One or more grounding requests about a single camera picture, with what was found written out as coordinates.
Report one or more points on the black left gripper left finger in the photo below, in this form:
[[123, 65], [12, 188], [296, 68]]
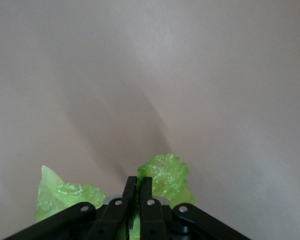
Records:
[[110, 220]]

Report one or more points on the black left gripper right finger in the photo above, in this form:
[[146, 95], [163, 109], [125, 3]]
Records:
[[152, 220]]

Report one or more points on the green lettuce leaf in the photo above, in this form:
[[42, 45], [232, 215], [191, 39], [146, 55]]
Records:
[[165, 172]]

